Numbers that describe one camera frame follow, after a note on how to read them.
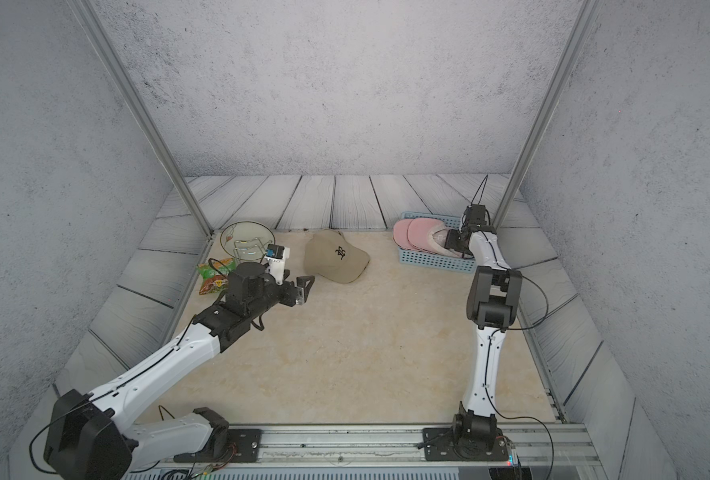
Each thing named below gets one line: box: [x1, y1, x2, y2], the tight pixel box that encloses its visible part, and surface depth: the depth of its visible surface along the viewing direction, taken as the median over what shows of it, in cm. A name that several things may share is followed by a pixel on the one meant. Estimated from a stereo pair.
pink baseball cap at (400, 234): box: [393, 219, 417, 251], surface depth 110 cm
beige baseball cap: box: [304, 229, 371, 284], surface depth 110 cm
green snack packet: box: [198, 258, 237, 295], surface depth 103 cm
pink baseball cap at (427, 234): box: [407, 218, 473, 259], surface depth 113 cm
